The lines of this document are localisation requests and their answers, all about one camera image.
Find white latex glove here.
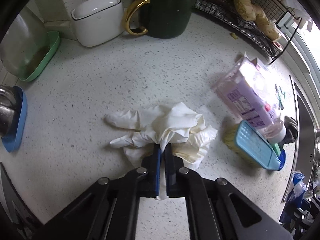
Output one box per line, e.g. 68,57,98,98
103,101,219,202

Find black green small box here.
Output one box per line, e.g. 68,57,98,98
270,143,281,157

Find blue round lid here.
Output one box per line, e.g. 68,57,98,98
278,149,286,171

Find blue tissue packet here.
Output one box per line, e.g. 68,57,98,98
279,171,306,224

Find blue scrub brush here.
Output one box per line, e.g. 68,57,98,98
222,120,281,171

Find purple label plastic bottle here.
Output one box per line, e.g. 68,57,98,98
214,55,286,144

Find dark scouring pad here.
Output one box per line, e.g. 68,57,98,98
280,115,299,145

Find stainless steel sink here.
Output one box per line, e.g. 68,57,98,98
290,77,319,187

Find black gas stove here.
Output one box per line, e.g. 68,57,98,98
1,163,43,239

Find white green medicine box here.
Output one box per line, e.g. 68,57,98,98
248,56,297,121

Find steel teapot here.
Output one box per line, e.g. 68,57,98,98
1,85,18,137

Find white ceramic sugar jar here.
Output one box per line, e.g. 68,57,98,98
71,0,124,47

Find green coaster tray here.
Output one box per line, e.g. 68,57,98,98
18,30,62,82

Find ginger root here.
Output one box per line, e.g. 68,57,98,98
233,0,280,42

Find glass carafe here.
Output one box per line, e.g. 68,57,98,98
1,7,50,80

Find dark green gold-handled mug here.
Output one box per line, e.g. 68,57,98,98
122,0,196,39

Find black wire rack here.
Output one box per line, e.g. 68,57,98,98
195,0,302,61

